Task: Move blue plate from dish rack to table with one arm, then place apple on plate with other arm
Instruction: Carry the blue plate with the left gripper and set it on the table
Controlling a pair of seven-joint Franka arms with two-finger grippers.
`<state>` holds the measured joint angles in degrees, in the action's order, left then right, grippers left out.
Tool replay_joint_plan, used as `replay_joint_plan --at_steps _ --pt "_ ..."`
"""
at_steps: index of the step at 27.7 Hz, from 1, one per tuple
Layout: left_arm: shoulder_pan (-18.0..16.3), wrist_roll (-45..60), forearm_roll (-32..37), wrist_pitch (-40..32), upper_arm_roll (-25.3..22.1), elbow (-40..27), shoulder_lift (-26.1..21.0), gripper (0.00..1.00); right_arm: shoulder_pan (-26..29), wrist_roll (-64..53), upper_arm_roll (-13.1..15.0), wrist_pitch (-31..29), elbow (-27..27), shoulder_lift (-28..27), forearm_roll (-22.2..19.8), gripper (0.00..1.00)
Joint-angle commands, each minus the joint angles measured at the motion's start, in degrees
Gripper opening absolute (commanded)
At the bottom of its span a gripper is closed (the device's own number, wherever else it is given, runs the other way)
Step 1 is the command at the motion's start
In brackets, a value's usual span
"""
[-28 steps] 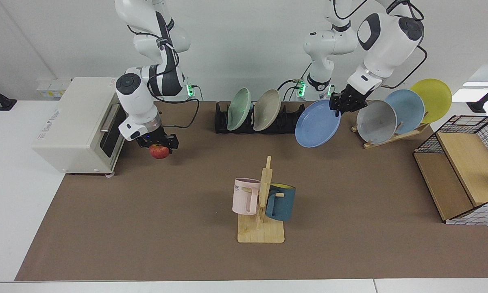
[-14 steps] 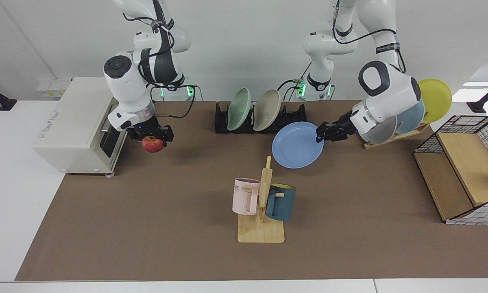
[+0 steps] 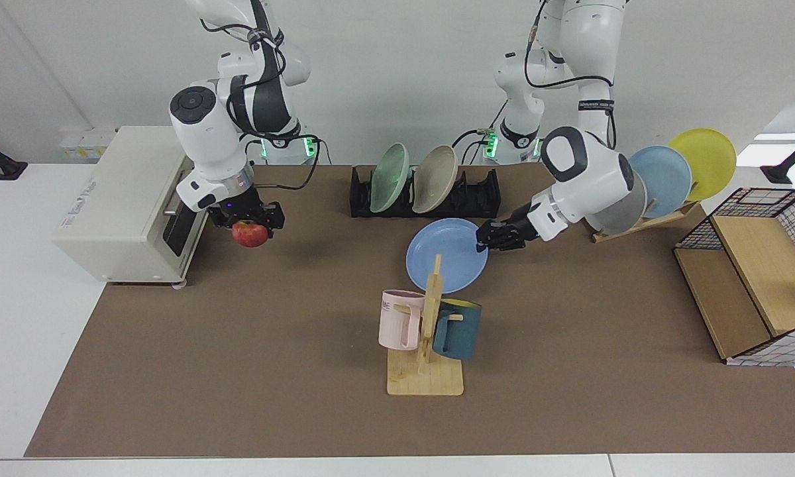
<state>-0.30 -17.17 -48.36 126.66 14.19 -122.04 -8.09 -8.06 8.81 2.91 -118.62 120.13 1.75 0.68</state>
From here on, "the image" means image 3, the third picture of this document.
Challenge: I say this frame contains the beige plate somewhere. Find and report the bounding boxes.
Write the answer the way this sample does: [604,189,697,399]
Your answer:
[412,145,459,215]

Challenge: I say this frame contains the red apple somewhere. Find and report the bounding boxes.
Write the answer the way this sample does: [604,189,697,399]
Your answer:
[231,221,270,248]

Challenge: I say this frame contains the light blue plate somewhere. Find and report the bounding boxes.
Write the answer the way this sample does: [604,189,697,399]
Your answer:
[628,146,693,219]

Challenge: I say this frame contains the yellow plate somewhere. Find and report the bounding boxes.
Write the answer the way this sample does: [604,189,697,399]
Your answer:
[668,128,737,202]

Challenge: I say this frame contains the pale green plate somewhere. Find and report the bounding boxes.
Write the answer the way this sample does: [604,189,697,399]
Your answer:
[370,142,410,214]

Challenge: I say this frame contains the pale toaster oven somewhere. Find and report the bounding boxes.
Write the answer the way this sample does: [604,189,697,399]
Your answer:
[52,126,216,289]

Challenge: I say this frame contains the wooden plate rack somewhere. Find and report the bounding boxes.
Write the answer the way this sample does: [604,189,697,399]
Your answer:
[590,199,701,244]

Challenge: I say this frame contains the pink cup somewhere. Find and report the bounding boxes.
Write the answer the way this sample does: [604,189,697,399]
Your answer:
[378,290,426,350]

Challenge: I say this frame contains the grey plate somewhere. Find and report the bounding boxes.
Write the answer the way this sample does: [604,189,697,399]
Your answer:
[586,171,649,234]

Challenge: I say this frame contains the wire basket with wooden floor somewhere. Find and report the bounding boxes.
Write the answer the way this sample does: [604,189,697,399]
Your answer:
[673,187,795,367]

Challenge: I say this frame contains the dark blue cup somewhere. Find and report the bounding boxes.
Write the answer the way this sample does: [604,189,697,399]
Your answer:
[431,299,483,362]

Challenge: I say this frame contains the brown table cloth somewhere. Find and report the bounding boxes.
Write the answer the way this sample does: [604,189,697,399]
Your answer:
[24,164,795,458]

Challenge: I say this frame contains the white power strip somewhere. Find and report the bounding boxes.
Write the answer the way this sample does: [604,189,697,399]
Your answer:
[58,128,119,161]

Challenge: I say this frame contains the black dish rack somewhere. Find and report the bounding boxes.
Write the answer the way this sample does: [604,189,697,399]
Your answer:
[349,166,502,219]

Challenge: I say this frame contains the wooden cup stand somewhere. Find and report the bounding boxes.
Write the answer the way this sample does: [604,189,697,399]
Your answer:
[386,254,465,397]

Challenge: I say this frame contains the black clamp stand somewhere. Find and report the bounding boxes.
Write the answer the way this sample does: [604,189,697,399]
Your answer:
[0,126,28,182]
[761,128,795,186]

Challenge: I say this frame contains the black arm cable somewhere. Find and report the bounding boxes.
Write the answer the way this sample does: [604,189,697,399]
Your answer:
[199,17,322,193]
[523,0,617,150]

